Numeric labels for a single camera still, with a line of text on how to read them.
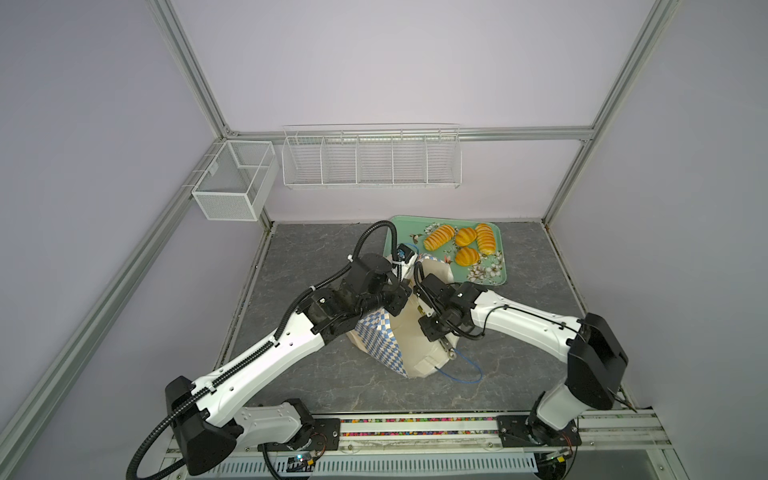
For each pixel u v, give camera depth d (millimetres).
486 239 1117
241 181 1040
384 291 536
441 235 1117
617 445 726
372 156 968
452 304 598
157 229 672
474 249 1095
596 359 433
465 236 1108
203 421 377
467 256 1050
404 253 586
